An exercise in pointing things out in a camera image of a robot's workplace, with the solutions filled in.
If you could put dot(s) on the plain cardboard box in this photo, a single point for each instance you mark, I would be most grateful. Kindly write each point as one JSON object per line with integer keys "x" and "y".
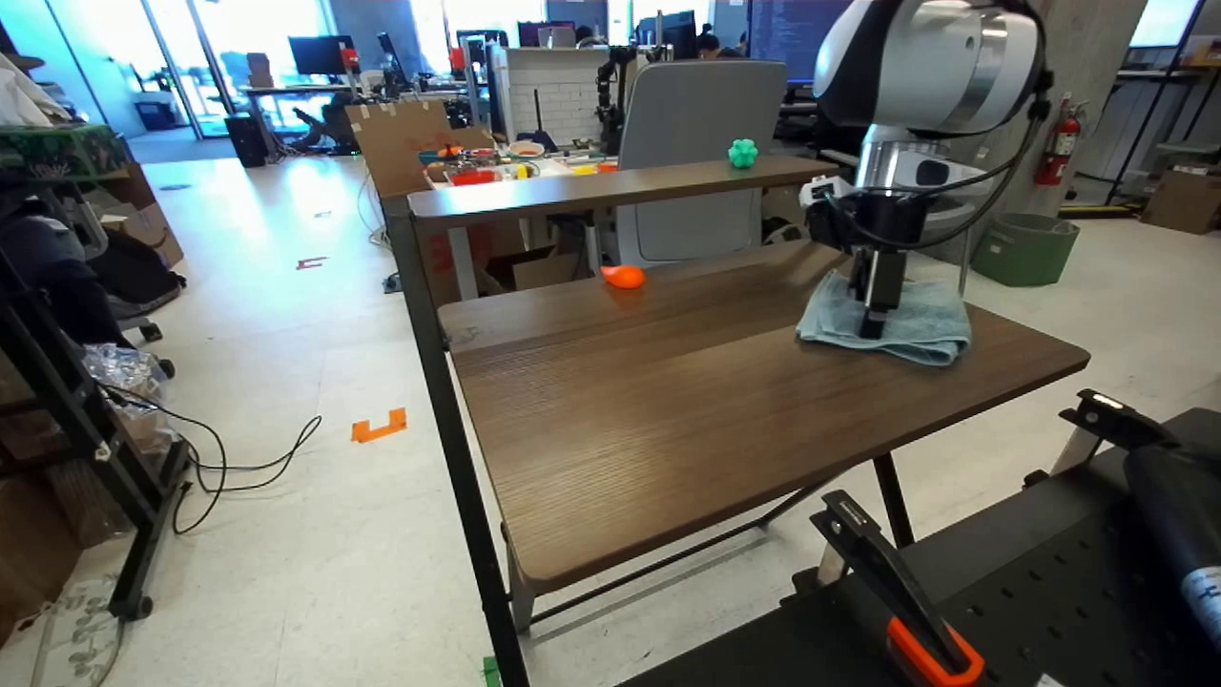
{"x": 1186, "y": 201}

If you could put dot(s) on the orange bracket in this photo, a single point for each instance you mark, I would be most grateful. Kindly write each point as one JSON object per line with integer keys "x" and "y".
{"x": 378, "y": 429}

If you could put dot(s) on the large cardboard sheet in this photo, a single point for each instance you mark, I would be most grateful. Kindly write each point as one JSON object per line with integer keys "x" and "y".
{"x": 405, "y": 140}

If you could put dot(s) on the red fire extinguisher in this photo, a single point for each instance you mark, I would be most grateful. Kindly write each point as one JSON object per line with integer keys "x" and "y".
{"x": 1060, "y": 147}

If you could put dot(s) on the black computer monitor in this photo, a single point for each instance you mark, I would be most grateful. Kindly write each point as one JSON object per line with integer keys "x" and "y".
{"x": 322, "y": 56}

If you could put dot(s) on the black metal stand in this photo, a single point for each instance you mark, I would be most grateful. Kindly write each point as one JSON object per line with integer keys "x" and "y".
{"x": 97, "y": 441}

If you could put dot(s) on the long wooden side table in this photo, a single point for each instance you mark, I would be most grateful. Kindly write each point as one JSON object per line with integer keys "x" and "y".
{"x": 611, "y": 191}

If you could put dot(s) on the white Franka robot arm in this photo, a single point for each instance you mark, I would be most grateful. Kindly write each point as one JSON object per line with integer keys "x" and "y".
{"x": 941, "y": 51}

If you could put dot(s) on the green plastic bin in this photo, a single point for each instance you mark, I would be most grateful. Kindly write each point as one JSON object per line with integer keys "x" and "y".
{"x": 1024, "y": 251}

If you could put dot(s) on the red orange toy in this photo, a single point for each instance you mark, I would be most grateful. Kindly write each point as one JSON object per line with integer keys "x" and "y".
{"x": 475, "y": 175}

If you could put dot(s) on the grey partition panel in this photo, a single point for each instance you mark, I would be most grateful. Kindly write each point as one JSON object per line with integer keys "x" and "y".
{"x": 698, "y": 116}

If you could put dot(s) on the small orange ball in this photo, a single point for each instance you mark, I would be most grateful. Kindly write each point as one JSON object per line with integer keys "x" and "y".
{"x": 622, "y": 280}

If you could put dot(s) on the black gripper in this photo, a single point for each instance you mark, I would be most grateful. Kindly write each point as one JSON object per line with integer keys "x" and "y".
{"x": 891, "y": 221}

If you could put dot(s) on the dark wooden table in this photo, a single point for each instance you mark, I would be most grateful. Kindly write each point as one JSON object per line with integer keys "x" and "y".
{"x": 443, "y": 407}

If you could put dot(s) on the green spiky toy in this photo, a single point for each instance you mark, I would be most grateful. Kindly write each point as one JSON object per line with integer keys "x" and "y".
{"x": 743, "y": 154}

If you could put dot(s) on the yellow toy block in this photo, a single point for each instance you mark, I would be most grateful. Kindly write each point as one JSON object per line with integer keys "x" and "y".
{"x": 581, "y": 169}

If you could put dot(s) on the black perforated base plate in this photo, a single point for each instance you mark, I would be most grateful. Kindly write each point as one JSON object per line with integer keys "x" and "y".
{"x": 1042, "y": 597}

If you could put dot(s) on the light blue terry cloth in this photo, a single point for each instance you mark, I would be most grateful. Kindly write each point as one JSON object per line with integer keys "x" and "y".
{"x": 936, "y": 334}

